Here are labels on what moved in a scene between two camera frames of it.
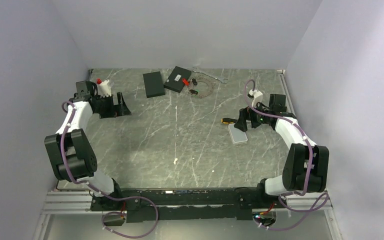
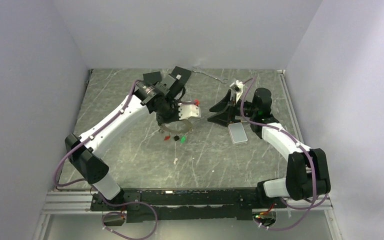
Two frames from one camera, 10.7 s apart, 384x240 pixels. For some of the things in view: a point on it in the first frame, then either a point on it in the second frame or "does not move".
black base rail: [235, 204] does not move
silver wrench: [223, 80] does not move
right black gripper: [241, 123] → [222, 118]
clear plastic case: [237, 136] does not move
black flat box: [153, 84] does not move
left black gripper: [120, 109] → [161, 120]
